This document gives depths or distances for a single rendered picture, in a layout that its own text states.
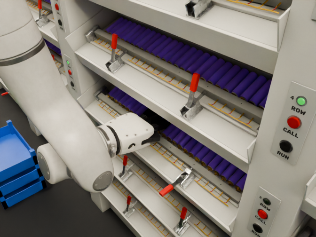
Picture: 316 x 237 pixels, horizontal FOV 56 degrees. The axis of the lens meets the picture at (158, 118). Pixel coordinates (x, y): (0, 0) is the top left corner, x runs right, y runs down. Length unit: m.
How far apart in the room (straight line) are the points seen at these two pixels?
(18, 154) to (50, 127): 0.99
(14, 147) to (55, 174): 0.97
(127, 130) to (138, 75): 0.13
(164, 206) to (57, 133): 0.49
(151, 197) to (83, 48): 0.50
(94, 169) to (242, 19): 0.36
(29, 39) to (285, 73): 0.37
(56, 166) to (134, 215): 0.60
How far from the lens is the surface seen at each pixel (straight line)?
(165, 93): 0.66
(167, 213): 0.93
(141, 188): 0.99
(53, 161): 0.62
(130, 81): 0.72
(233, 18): 0.48
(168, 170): 0.77
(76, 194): 1.50
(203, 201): 0.71
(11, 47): 0.50
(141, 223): 1.15
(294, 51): 0.41
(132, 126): 0.72
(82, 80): 0.97
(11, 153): 1.56
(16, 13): 0.49
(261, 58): 0.44
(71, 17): 0.89
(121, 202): 1.21
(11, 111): 2.17
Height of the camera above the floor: 1.12
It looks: 37 degrees down
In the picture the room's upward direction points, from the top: straight up
